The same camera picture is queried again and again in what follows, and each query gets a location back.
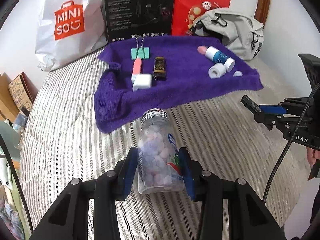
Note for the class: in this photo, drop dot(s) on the pink blue small case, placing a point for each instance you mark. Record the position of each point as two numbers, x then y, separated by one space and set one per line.
202 50

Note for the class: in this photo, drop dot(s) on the pink white highlighter pen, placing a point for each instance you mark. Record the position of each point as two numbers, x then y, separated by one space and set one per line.
137 65

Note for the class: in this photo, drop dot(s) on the small white cylinder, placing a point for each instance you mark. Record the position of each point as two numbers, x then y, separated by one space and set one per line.
216 71

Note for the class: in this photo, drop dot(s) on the clear candy bottle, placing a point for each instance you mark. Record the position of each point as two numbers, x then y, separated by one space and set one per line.
158 160

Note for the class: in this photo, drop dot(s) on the purple towel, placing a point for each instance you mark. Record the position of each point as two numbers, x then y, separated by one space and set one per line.
115 103

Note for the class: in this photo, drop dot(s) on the person's right hand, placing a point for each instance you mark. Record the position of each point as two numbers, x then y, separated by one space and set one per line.
312 156

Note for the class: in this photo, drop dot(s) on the white USB charger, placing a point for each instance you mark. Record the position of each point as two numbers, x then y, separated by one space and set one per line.
142 81

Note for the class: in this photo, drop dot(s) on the teal binder clip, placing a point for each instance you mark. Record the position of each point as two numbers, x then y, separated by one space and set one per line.
140 51

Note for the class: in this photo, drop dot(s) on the wooden door frame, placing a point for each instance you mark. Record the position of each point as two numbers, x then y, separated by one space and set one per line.
262 9

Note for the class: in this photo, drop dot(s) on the striped bed quilt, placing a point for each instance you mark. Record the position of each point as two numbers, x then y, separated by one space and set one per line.
62 142

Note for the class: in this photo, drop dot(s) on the patterned brown notebook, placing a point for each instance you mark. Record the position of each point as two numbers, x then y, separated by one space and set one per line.
22 91

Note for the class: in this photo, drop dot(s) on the red paper shopping bag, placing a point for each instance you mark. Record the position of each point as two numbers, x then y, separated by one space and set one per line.
186 12

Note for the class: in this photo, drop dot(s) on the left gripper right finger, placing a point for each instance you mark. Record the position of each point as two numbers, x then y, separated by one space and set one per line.
226 205

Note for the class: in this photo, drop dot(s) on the black headset box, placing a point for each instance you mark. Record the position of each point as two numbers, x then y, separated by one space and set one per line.
126 19

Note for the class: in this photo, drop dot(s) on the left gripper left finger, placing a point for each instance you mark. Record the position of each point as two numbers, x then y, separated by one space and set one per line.
67 218

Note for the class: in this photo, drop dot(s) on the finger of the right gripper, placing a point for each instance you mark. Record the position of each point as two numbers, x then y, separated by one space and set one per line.
269 120
273 109

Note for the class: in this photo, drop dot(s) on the blue white round bottle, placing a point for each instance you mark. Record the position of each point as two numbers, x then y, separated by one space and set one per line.
217 56

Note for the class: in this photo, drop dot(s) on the white Miniso plastic bag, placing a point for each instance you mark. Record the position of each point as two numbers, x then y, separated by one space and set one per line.
68 30

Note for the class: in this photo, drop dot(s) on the small white cap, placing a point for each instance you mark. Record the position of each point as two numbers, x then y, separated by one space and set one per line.
237 74

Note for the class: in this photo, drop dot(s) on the black gold lighter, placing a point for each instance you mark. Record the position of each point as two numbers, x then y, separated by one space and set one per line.
159 69

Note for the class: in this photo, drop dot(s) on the grey Nike waist bag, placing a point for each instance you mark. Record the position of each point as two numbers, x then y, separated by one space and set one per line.
241 34

